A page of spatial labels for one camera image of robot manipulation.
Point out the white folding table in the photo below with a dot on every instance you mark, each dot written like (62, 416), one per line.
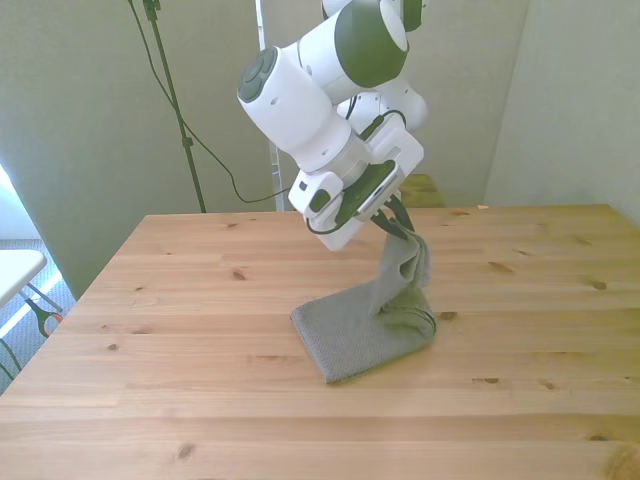
(17, 272)

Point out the dark camera stand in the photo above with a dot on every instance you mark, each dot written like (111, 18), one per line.
(175, 100)

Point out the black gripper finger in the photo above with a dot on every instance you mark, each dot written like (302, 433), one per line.
(390, 227)
(406, 217)

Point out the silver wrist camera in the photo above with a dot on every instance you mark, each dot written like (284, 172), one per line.
(370, 192)

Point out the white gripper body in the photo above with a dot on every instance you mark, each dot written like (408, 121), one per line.
(405, 150)

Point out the grey towel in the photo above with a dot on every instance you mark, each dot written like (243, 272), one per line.
(350, 330)

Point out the white perforated upright rail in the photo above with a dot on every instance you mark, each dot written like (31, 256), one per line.
(276, 175)

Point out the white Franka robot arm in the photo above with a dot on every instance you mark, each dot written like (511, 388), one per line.
(300, 100)

